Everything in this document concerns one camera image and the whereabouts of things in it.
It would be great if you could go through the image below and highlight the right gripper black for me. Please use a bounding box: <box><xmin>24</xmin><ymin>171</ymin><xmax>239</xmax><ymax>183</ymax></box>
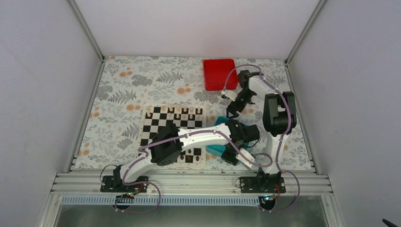
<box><xmin>227</xmin><ymin>89</ymin><xmax>255</xmax><ymax>119</ymax></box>

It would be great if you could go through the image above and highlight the teal tray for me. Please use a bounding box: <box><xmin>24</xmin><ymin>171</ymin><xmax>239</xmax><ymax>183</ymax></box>
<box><xmin>206</xmin><ymin>116</ymin><xmax>260</xmax><ymax>157</ymax></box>

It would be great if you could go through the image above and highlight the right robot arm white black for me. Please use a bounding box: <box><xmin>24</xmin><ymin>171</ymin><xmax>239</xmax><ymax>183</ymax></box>
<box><xmin>222</xmin><ymin>70</ymin><xmax>296</xmax><ymax>192</ymax></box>

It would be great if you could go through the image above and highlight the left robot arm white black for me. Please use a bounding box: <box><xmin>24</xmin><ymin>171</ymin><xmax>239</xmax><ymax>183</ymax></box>
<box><xmin>110</xmin><ymin>119</ymin><xmax>260</xmax><ymax>192</ymax></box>

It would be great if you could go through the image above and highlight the dark chess pieces row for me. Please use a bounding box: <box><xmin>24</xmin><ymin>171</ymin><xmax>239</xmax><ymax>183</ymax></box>
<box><xmin>176</xmin><ymin>148</ymin><xmax>202</xmax><ymax>164</ymax></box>

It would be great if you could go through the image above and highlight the red square box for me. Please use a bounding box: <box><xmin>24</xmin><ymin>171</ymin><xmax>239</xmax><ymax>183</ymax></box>
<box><xmin>203</xmin><ymin>59</ymin><xmax>235</xmax><ymax>91</ymax></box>

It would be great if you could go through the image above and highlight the black white chessboard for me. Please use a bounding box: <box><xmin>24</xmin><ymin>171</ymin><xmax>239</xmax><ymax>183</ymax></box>
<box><xmin>138</xmin><ymin>104</ymin><xmax>207</xmax><ymax>168</ymax></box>

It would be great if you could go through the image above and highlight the floral patterned mat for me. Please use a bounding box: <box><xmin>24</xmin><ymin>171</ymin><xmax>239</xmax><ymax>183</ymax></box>
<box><xmin>75</xmin><ymin>56</ymin><xmax>312</xmax><ymax>171</ymax></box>

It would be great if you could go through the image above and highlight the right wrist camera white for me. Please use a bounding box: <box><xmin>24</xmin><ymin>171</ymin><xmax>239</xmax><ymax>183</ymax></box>
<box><xmin>221</xmin><ymin>90</ymin><xmax>238</xmax><ymax>101</ymax></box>

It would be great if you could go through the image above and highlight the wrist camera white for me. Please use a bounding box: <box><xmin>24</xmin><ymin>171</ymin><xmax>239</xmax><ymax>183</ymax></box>
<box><xmin>221</xmin><ymin>90</ymin><xmax>238</xmax><ymax>101</ymax></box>
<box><xmin>235</xmin><ymin>148</ymin><xmax>255</xmax><ymax>170</ymax></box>

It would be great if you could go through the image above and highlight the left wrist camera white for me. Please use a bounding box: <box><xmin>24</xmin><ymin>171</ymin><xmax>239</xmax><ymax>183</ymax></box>
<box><xmin>235</xmin><ymin>148</ymin><xmax>255</xmax><ymax>170</ymax></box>

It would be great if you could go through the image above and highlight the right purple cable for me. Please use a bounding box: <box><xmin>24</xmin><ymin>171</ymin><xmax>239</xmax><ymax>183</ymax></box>
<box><xmin>223</xmin><ymin>64</ymin><xmax>301</xmax><ymax>213</ymax></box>

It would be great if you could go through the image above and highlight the purple cable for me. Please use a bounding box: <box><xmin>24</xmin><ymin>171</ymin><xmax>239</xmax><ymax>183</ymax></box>
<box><xmin>223</xmin><ymin>64</ymin><xmax>301</xmax><ymax>213</ymax></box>
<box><xmin>114</xmin><ymin>130</ymin><xmax>274</xmax><ymax>214</ymax></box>

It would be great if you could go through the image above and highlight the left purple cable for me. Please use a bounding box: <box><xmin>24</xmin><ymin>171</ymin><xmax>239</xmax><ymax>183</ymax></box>
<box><xmin>114</xmin><ymin>130</ymin><xmax>274</xmax><ymax>214</ymax></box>

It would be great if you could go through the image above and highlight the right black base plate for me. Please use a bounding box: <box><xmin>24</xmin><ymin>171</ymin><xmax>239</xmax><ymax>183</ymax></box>
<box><xmin>239</xmin><ymin>177</ymin><xmax>287</xmax><ymax>193</ymax></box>

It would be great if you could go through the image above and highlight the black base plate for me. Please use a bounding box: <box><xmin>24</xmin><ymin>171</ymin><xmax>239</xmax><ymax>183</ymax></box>
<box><xmin>239</xmin><ymin>177</ymin><xmax>287</xmax><ymax>193</ymax></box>
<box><xmin>100</xmin><ymin>175</ymin><xmax>148</xmax><ymax>194</ymax></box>

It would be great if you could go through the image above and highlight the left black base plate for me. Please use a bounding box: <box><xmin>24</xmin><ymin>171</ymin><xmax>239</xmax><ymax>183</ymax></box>
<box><xmin>100</xmin><ymin>175</ymin><xmax>148</xmax><ymax>194</ymax></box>

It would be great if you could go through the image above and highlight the aluminium rail frame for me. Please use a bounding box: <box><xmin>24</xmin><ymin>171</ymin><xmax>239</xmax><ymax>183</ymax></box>
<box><xmin>51</xmin><ymin>172</ymin><xmax>333</xmax><ymax>196</ymax></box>

